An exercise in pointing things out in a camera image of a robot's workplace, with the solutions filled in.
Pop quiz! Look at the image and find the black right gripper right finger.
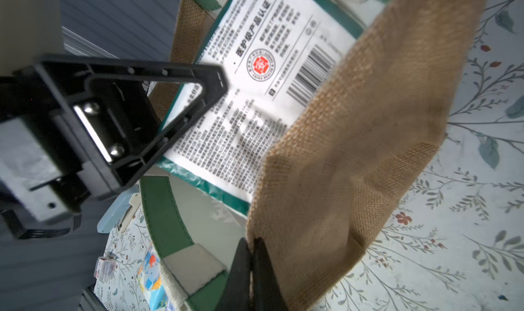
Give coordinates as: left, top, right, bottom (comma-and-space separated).
251, 238, 288, 310

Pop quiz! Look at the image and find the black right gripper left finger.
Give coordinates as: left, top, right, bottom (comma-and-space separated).
216, 238, 252, 311

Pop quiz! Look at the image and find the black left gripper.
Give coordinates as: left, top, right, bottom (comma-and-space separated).
1, 55, 228, 240

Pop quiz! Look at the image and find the green Christmas burlap tote bag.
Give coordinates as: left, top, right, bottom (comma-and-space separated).
141, 0, 486, 310

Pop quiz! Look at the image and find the green white tissue pack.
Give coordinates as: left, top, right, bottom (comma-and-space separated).
159, 0, 364, 215

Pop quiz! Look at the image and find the colourful white tissue pack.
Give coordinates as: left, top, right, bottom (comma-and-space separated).
137, 244, 168, 310

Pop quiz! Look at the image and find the light blue stapler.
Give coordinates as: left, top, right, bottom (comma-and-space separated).
97, 185, 141, 234

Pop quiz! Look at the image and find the small clear staples box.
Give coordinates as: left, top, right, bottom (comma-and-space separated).
94, 256, 117, 282

